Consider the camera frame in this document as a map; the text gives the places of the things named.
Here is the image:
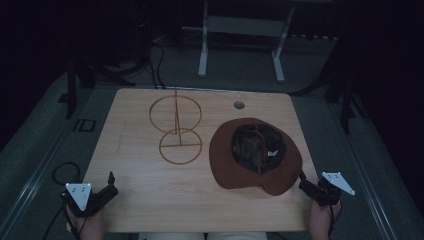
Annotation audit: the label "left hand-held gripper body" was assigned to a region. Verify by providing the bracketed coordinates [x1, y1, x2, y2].
[61, 182, 114, 218]

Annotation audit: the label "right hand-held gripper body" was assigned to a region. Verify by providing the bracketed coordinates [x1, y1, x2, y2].
[313, 171, 356, 207]

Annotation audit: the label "brown brimmed hat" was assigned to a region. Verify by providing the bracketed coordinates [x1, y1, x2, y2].
[208, 117, 304, 197]

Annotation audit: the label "person's right hand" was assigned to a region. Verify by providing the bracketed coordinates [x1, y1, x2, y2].
[309, 198, 343, 240]

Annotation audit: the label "person's left hand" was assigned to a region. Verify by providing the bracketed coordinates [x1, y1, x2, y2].
[65, 203, 105, 240]

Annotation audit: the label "black metal stand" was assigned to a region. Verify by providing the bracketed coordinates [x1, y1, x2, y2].
[58, 49, 137, 120]
[290, 63, 369, 135]

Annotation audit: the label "power strip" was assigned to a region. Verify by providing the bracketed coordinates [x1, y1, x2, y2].
[288, 33, 339, 42]

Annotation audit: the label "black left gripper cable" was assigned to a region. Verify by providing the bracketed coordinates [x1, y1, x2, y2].
[41, 161, 82, 240]

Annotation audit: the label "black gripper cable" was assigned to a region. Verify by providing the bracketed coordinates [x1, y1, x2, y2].
[327, 203, 343, 238]
[41, 161, 82, 240]

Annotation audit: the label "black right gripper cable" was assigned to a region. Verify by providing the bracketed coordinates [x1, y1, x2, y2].
[327, 203, 343, 238]

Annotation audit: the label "black floor socket frame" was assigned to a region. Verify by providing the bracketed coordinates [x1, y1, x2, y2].
[72, 118, 98, 133]

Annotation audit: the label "gold wire hat stand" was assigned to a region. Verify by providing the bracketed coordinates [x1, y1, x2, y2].
[148, 87, 204, 166]

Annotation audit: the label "black floor cables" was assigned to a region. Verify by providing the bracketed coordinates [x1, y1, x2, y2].
[146, 39, 167, 90]

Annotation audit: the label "white metal desk frame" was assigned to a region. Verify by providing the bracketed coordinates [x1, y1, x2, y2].
[181, 0, 297, 84]

